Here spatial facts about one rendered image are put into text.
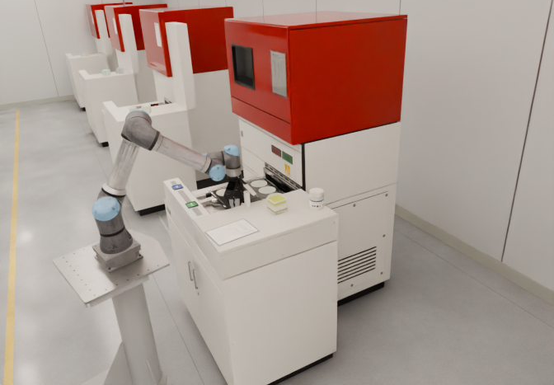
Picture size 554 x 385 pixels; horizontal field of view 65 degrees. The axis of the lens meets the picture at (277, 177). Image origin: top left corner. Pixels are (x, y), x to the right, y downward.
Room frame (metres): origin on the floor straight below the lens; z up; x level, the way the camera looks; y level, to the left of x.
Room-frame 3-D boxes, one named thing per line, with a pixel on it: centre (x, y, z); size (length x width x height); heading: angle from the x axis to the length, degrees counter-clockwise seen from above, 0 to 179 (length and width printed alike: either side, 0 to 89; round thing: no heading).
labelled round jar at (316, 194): (1.93, -0.19, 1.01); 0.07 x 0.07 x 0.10
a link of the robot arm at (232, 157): (2.06, 0.22, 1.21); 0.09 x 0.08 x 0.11; 104
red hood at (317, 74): (2.68, -0.23, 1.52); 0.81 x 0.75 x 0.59; 27
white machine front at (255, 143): (2.53, 0.05, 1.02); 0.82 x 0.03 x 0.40; 27
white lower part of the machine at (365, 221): (2.69, -0.26, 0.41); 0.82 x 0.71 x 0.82; 27
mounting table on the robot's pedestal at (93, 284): (1.78, 0.80, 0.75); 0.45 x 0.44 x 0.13; 131
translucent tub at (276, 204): (1.93, 0.01, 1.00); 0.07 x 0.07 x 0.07; 31
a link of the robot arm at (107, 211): (1.79, 0.79, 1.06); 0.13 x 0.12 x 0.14; 14
